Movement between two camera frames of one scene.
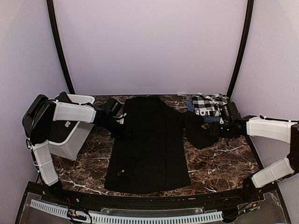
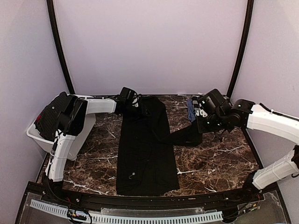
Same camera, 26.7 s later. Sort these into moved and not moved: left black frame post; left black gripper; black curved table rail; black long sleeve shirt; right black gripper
Moved: black long sleeve shirt; right black gripper; left black gripper
Not moved: left black frame post; black curved table rail
